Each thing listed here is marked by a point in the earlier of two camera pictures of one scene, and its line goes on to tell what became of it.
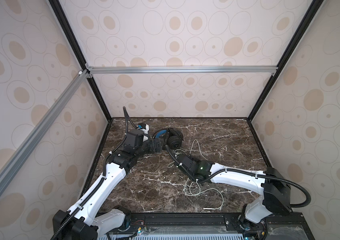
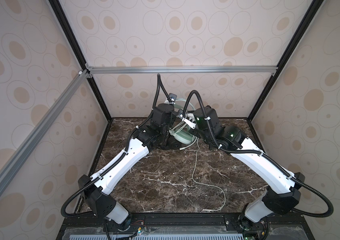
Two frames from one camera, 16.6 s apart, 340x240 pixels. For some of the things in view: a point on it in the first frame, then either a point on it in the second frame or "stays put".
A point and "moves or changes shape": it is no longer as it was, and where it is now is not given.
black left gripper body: (152, 148) → (163, 131)
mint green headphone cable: (187, 180) moves or changes shape
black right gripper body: (189, 159) → (195, 132)
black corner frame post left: (78, 50) stays put
